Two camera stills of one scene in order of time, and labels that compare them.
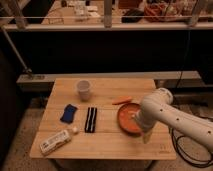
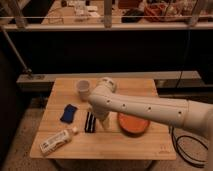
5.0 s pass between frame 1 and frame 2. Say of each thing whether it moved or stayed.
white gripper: moved
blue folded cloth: stayed
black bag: stayed
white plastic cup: stayed
